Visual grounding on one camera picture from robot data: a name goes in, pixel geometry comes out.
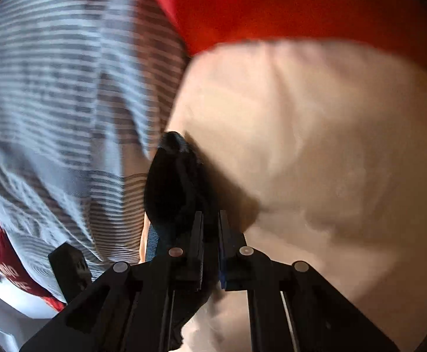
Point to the red embroidered pillow left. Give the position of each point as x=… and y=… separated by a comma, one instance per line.
x=12, y=268

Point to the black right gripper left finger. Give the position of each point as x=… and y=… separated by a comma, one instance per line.
x=129, y=307

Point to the peach bed sheet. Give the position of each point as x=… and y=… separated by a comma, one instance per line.
x=318, y=151

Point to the red embroidered pillow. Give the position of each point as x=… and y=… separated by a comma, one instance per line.
x=397, y=26
x=12, y=268

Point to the grey striped duvet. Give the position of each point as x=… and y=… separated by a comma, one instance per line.
x=86, y=90

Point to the red embroidered pillow right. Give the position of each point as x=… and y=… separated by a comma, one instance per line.
x=397, y=26

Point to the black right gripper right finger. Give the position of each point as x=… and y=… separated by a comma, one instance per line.
x=292, y=307

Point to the black pants with patterned stripe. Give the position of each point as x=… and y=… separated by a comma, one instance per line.
x=176, y=189

